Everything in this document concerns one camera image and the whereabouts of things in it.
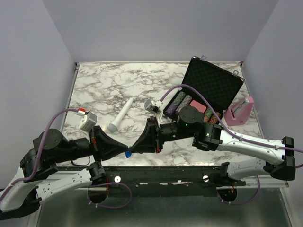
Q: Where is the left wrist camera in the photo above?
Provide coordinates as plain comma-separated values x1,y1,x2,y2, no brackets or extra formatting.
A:
77,110,97,141

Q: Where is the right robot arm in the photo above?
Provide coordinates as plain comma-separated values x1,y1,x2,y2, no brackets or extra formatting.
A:
130,106,296,185

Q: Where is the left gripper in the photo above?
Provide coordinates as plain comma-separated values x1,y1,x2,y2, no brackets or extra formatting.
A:
54,125,130,165

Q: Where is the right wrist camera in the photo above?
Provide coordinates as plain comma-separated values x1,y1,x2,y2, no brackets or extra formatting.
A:
144,99,163,125

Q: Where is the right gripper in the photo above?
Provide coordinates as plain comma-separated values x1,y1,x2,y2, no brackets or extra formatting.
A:
130,116,194,154

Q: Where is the pink card holder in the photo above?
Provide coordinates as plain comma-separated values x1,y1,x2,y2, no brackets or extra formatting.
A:
224,96,254,126

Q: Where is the aluminium frame rail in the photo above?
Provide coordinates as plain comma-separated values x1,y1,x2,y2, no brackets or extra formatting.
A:
245,176,289,188

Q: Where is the black poker chip case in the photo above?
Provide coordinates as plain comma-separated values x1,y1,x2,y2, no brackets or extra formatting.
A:
163,56,244,121

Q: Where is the white cylindrical tube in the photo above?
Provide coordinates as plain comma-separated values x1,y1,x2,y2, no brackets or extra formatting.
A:
108,98,134,133

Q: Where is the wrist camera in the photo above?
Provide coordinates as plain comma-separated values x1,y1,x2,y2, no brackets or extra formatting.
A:
144,99,163,125
77,110,97,141

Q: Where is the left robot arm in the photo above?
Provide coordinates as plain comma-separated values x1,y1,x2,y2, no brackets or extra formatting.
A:
0,126,128,220

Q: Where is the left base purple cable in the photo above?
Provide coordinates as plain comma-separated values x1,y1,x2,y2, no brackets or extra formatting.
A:
88,181,133,209

